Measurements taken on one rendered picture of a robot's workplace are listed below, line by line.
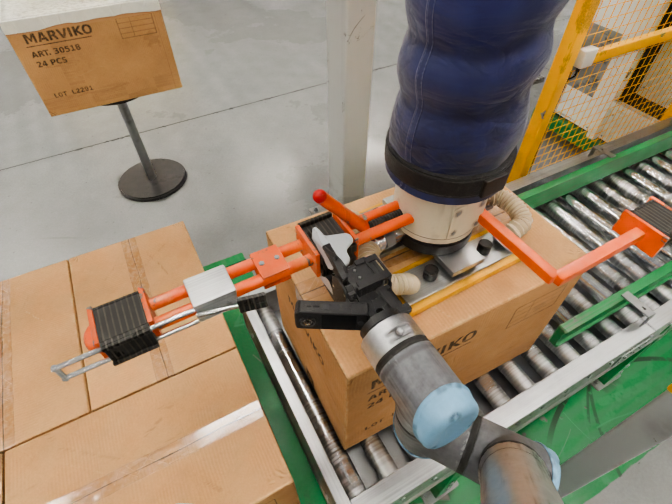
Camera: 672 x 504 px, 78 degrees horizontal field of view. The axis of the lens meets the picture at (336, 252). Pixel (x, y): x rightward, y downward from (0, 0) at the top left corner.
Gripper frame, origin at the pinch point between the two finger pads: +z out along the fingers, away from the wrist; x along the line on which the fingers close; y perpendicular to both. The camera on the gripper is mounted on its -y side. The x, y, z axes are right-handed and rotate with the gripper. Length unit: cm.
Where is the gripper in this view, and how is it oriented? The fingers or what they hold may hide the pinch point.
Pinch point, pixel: (314, 248)
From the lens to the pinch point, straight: 74.5
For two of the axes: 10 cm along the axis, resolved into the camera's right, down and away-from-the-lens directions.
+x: -0.1, -6.6, -7.5
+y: 8.8, -3.6, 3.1
